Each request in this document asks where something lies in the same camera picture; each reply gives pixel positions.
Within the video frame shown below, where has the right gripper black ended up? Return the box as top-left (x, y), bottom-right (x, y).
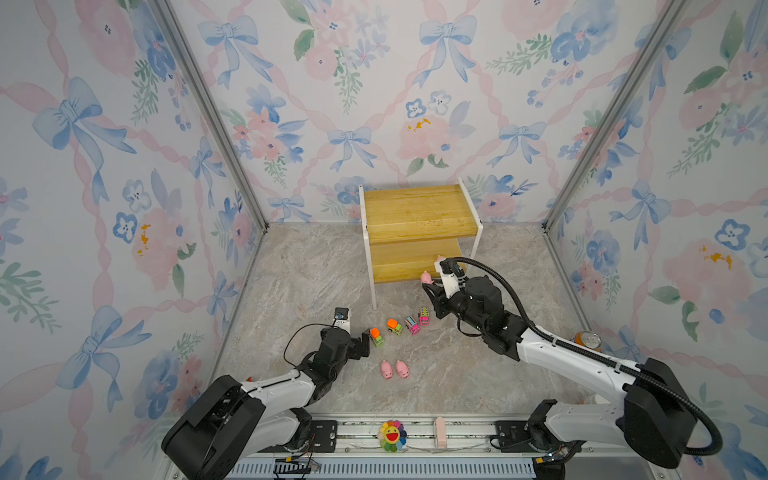
top-left (423, 278), bottom-right (489, 338)

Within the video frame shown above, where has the green orange toy truck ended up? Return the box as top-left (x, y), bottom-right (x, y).
top-left (387, 319), bottom-right (403, 335)
top-left (370, 328), bottom-right (384, 347)

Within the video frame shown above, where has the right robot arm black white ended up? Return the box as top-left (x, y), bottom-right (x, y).
top-left (421, 273), bottom-right (698, 469)

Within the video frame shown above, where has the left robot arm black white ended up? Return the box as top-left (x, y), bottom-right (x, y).
top-left (161, 326), bottom-right (371, 479)

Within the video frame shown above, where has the pink toy truck green top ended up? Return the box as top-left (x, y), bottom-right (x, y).
top-left (419, 307), bottom-right (430, 327)

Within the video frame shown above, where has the pink toy truck blue top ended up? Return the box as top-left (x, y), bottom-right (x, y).
top-left (404, 316), bottom-right (420, 335)

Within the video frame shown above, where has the rainbow smiling flower toy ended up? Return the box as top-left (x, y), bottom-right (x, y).
top-left (377, 420), bottom-right (408, 453)

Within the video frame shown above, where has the pink rectangular block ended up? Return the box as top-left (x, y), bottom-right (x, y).
top-left (434, 417), bottom-right (448, 449)

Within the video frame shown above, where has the orange drink can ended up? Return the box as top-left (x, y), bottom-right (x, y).
top-left (573, 330), bottom-right (602, 352)

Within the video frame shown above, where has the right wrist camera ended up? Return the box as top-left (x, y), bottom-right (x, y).
top-left (435, 259), bottom-right (466, 298)

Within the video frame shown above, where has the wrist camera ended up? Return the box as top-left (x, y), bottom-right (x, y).
top-left (332, 307), bottom-right (351, 333)
top-left (435, 259), bottom-right (466, 298)

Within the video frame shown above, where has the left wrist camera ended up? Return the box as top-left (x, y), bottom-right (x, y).
top-left (332, 307), bottom-right (351, 333)

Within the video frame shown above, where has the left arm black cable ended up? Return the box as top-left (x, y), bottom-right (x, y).
top-left (281, 322), bottom-right (328, 370)

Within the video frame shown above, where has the wooden two-tier shelf white frame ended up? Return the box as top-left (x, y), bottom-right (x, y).
top-left (358, 180), bottom-right (484, 308)

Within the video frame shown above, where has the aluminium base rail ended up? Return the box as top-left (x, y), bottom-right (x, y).
top-left (223, 414), bottom-right (682, 479)

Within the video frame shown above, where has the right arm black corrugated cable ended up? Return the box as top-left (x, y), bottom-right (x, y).
top-left (443, 256), bottom-right (724, 457)

